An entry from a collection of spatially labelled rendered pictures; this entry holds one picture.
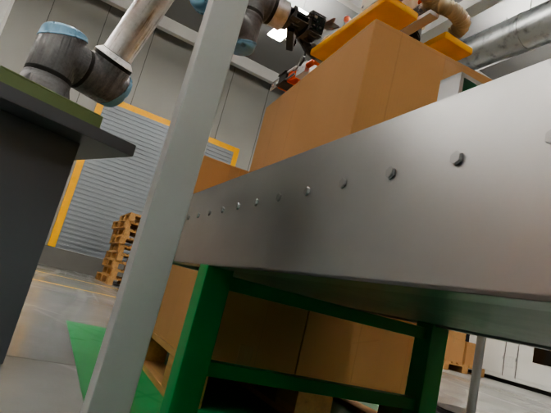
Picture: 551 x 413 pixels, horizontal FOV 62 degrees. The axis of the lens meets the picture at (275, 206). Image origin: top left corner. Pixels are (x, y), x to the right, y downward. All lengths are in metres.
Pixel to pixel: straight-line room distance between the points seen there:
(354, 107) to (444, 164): 0.47
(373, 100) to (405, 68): 0.11
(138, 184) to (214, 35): 10.38
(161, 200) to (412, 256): 0.43
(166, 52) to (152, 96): 1.18
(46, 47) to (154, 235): 1.09
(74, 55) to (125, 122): 9.65
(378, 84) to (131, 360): 0.66
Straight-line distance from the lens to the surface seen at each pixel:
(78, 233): 10.91
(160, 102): 11.82
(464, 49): 1.31
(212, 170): 2.18
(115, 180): 11.07
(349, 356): 1.76
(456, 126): 0.47
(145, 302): 0.74
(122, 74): 1.81
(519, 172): 0.40
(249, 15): 1.43
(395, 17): 1.23
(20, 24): 11.94
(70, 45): 1.74
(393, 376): 1.90
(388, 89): 0.96
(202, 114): 0.79
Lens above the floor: 0.36
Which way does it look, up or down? 12 degrees up
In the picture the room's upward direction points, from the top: 14 degrees clockwise
